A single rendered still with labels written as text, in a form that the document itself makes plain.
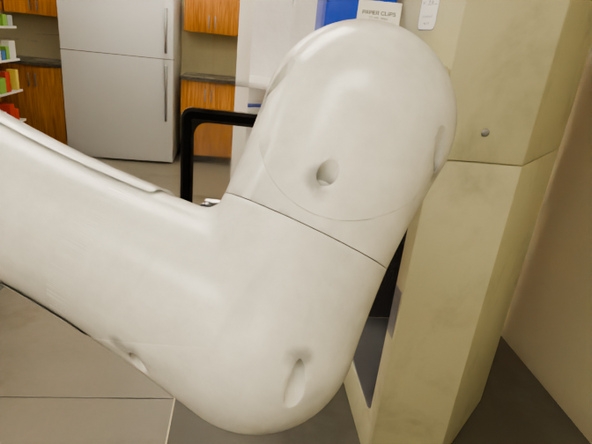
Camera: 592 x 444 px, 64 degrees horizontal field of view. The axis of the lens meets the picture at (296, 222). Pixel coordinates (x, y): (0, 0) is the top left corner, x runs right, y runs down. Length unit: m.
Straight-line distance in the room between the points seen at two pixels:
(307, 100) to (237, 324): 0.11
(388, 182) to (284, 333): 0.09
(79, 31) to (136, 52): 0.57
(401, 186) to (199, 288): 0.11
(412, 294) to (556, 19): 0.34
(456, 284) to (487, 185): 0.13
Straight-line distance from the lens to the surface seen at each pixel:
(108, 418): 2.22
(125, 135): 5.66
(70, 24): 5.67
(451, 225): 0.60
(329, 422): 0.85
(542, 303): 1.13
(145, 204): 0.26
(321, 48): 0.25
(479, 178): 0.59
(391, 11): 0.61
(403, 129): 0.23
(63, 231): 0.27
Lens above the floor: 1.52
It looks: 22 degrees down
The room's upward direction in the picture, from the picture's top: 6 degrees clockwise
